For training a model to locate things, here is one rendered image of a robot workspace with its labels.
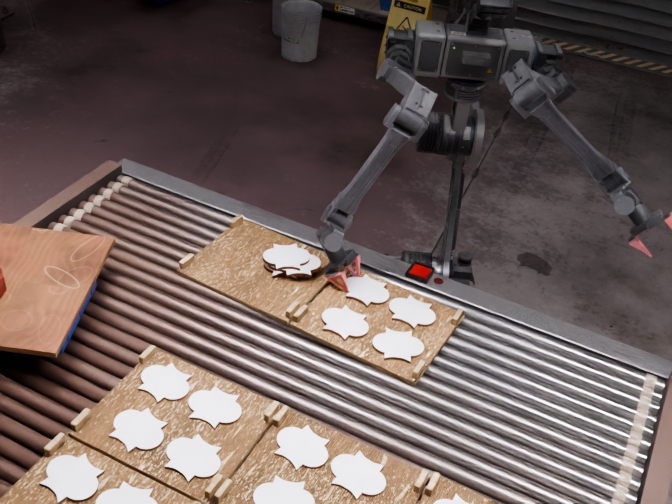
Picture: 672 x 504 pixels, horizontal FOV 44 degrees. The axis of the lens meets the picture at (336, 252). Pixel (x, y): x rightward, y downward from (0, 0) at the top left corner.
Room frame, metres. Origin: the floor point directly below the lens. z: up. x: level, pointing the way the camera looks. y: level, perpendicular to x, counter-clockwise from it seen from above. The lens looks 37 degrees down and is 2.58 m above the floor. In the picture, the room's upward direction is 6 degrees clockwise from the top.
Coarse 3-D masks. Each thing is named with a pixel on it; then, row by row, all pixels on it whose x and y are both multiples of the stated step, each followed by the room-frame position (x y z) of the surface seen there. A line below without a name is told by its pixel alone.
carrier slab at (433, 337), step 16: (336, 288) 1.97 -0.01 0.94; (400, 288) 2.00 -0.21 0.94; (320, 304) 1.88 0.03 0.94; (336, 304) 1.89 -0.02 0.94; (352, 304) 1.90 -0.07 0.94; (384, 304) 1.92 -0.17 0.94; (432, 304) 1.94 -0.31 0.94; (304, 320) 1.80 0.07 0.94; (320, 320) 1.81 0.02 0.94; (368, 320) 1.84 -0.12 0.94; (384, 320) 1.84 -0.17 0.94; (448, 320) 1.88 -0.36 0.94; (320, 336) 1.74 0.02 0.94; (336, 336) 1.75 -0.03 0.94; (368, 336) 1.77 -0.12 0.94; (416, 336) 1.79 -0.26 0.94; (432, 336) 1.80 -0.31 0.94; (448, 336) 1.81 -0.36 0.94; (352, 352) 1.69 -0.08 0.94; (368, 352) 1.70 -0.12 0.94; (432, 352) 1.73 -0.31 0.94; (384, 368) 1.64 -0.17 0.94; (400, 368) 1.65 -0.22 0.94
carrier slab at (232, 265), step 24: (216, 240) 2.14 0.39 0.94; (240, 240) 2.16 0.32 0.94; (264, 240) 2.17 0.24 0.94; (288, 240) 2.19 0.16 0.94; (192, 264) 2.01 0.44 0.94; (216, 264) 2.02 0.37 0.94; (240, 264) 2.03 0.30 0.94; (216, 288) 1.90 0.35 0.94; (240, 288) 1.92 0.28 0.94; (264, 288) 1.93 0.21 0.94; (288, 288) 1.94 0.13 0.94; (312, 288) 1.95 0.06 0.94; (264, 312) 1.83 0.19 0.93
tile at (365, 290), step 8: (352, 280) 2.00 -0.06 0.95; (360, 280) 2.00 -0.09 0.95; (368, 280) 2.01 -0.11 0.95; (352, 288) 1.96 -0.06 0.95; (360, 288) 1.96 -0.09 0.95; (368, 288) 1.97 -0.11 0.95; (376, 288) 1.97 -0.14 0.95; (384, 288) 1.98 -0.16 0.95; (352, 296) 1.92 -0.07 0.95; (360, 296) 1.93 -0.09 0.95; (368, 296) 1.93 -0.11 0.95; (376, 296) 1.93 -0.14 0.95; (384, 296) 1.94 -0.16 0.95; (368, 304) 1.90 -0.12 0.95; (376, 304) 1.91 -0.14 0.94
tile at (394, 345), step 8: (376, 336) 1.76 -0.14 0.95; (384, 336) 1.76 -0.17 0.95; (392, 336) 1.76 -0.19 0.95; (400, 336) 1.77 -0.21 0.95; (408, 336) 1.77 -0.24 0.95; (376, 344) 1.72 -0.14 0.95; (384, 344) 1.73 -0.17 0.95; (392, 344) 1.73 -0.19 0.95; (400, 344) 1.74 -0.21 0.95; (408, 344) 1.74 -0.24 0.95; (416, 344) 1.74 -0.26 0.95; (384, 352) 1.70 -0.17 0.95; (392, 352) 1.70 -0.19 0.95; (400, 352) 1.70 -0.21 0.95; (408, 352) 1.71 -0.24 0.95; (416, 352) 1.71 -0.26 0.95; (384, 360) 1.67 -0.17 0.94; (408, 360) 1.67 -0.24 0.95
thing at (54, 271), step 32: (0, 224) 1.97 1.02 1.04; (0, 256) 1.82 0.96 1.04; (32, 256) 1.83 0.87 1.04; (64, 256) 1.85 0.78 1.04; (96, 256) 1.87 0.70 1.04; (32, 288) 1.70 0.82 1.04; (64, 288) 1.71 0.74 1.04; (0, 320) 1.56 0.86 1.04; (32, 320) 1.57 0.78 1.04; (64, 320) 1.59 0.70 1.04; (32, 352) 1.47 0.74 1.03
